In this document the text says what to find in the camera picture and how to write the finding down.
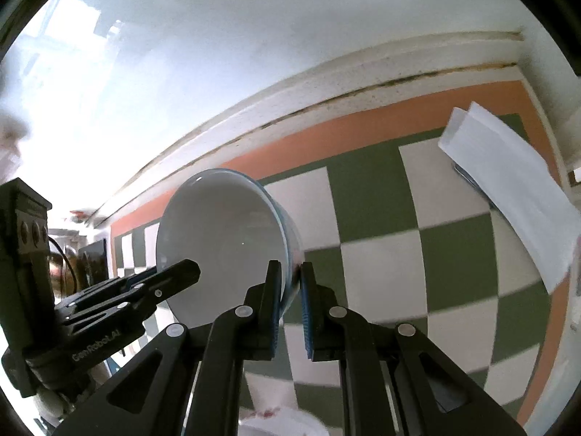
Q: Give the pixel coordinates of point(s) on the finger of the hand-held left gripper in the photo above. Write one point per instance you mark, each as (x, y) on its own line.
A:
(177, 272)
(138, 278)

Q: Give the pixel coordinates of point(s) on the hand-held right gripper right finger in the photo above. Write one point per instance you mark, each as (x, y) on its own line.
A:
(308, 313)

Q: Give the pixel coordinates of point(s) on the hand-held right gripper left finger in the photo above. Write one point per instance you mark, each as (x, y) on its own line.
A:
(274, 309)

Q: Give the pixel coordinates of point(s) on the blue-rimmed patterned bowl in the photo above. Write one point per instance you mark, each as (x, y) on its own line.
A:
(218, 236)

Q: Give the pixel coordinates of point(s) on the pink floral white plate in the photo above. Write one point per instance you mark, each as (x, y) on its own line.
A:
(281, 424)

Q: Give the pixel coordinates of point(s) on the black induction cooker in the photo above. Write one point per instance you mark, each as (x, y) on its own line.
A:
(94, 263)

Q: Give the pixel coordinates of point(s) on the green checkered tablecloth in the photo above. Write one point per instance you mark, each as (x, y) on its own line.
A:
(376, 190)

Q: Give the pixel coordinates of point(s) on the folded white cloth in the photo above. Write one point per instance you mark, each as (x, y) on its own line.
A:
(508, 190)

